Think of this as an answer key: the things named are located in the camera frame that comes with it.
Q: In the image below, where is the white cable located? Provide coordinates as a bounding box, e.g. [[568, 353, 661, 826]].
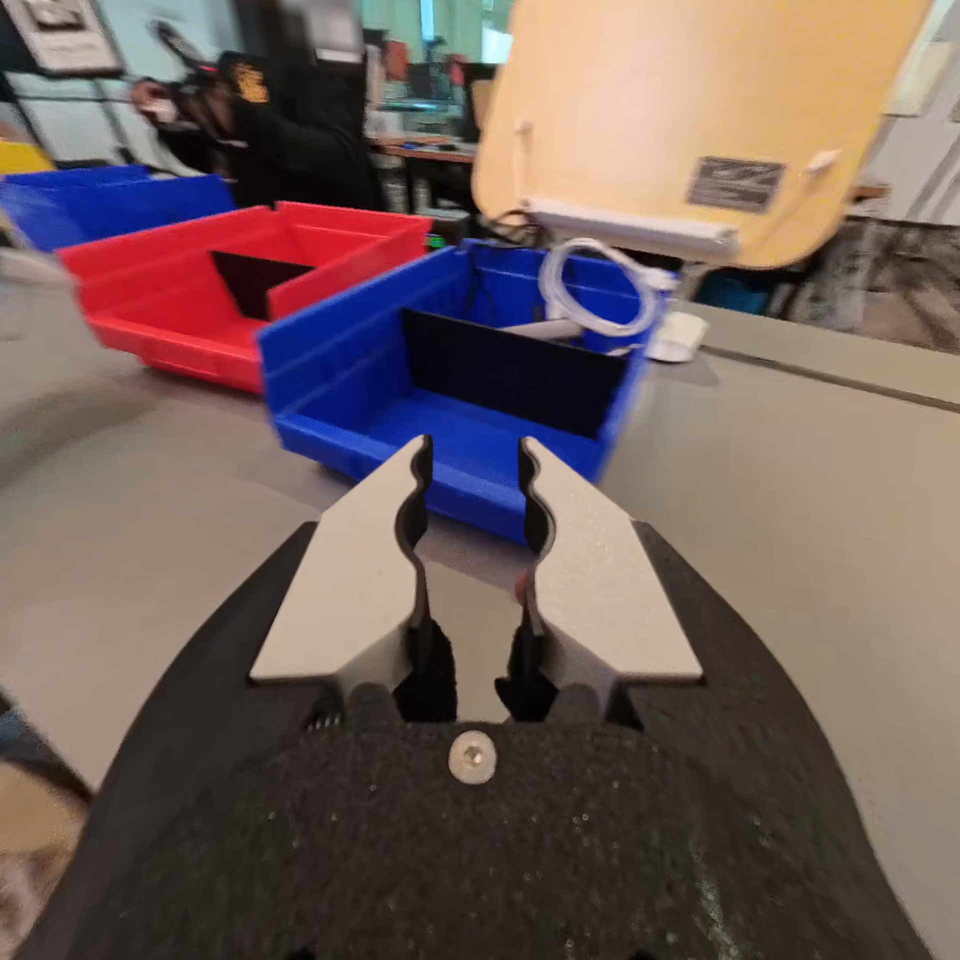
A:
[[538, 238, 676, 342]]

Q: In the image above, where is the blue storage bin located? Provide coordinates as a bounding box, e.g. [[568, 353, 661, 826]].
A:
[[0, 165, 237, 252], [258, 238, 680, 545]]

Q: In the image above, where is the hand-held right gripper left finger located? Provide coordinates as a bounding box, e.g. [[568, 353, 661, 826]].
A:
[[249, 435, 436, 696]]

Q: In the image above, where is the grey USB hub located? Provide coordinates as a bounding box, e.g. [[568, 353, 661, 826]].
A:
[[495, 321, 594, 348]]

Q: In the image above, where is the black bin divider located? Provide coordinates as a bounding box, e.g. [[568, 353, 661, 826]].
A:
[[401, 309, 630, 440], [210, 251, 316, 322]]

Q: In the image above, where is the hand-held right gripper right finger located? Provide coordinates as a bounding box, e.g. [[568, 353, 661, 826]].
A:
[[517, 435, 706, 704]]

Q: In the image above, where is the black framed marker sign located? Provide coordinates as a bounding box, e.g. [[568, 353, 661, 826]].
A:
[[0, 0, 125, 76]]

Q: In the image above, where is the red storage bin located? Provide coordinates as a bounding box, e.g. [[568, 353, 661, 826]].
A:
[[56, 201, 435, 395]]

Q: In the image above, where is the wooden book stand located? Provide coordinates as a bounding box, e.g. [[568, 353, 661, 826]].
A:
[[472, 0, 935, 365]]

